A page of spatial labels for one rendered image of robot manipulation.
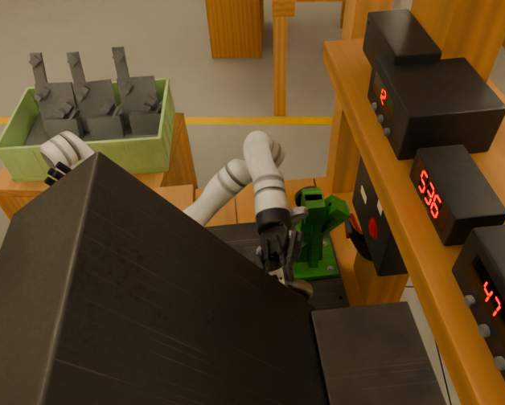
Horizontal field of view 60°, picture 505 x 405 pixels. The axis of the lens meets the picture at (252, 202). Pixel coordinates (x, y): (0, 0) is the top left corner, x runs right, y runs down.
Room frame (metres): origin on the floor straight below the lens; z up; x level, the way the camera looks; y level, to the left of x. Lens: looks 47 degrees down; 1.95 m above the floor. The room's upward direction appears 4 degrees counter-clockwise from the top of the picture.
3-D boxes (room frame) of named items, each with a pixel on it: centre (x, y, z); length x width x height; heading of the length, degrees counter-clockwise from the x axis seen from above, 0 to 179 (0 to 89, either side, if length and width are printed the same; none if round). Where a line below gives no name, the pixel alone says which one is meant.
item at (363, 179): (0.46, -0.25, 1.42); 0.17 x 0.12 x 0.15; 3
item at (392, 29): (0.65, -0.25, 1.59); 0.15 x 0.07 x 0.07; 3
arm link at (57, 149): (0.97, 0.53, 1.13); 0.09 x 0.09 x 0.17; 49
